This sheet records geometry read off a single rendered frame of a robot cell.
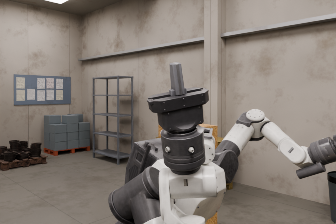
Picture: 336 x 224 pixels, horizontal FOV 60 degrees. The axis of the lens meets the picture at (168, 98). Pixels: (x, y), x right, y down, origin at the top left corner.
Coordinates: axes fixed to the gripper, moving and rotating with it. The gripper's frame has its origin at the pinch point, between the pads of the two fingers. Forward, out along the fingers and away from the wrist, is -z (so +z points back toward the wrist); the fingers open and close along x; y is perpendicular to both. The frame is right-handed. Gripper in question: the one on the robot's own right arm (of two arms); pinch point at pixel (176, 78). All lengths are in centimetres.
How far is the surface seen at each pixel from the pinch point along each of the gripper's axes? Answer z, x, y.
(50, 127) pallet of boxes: 238, -106, -743
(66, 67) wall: 103, -38, -876
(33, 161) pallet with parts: 269, -143, -616
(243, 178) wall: 278, 229, -347
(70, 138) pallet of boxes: 275, -62, -730
